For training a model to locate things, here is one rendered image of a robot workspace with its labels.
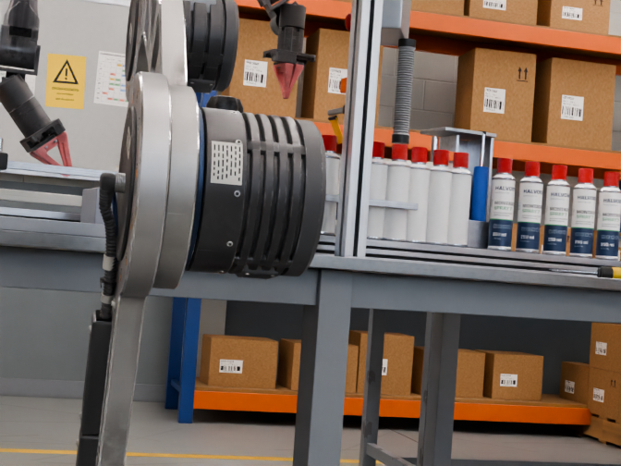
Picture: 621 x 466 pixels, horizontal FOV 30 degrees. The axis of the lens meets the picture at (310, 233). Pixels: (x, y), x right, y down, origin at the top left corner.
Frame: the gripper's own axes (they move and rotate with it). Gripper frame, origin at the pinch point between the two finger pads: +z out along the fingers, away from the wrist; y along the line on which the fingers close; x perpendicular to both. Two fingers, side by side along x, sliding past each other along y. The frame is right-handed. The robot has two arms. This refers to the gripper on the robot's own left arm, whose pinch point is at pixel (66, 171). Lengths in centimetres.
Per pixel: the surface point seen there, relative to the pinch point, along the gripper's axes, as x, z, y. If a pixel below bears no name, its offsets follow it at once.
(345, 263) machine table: -19, 33, -46
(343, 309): -15, 40, -43
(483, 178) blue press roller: -78, 53, 4
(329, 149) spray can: -47, 26, -2
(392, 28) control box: -65, 11, -17
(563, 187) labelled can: -91, 65, -2
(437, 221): -60, 52, -2
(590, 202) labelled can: -96, 72, -2
